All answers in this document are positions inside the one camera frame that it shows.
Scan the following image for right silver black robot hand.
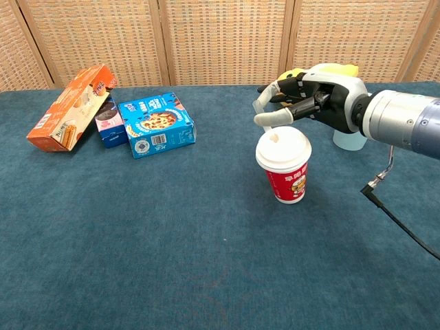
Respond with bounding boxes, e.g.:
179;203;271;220
253;63;372;135

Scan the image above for light blue pitcher cup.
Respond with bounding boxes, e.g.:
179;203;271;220
331;129;369;151

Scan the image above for red cup with white lid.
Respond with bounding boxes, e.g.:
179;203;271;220
255;126;313;205

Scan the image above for yellow plush toy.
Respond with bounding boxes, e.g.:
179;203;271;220
277;63;360;104

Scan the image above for bamboo folding screen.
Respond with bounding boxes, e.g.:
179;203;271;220
0;0;440;92

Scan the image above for blue chocolate chip cookie box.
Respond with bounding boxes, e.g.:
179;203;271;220
118;91;197;160

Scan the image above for blue table mat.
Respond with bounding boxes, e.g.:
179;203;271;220
0;81;440;330

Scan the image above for small pink blue cookie box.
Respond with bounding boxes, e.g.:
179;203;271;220
94;95;129;149

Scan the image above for orange biscuit box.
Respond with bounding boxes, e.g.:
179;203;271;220
26;64;119;153

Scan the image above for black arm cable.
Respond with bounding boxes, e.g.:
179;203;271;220
360;144;440;261

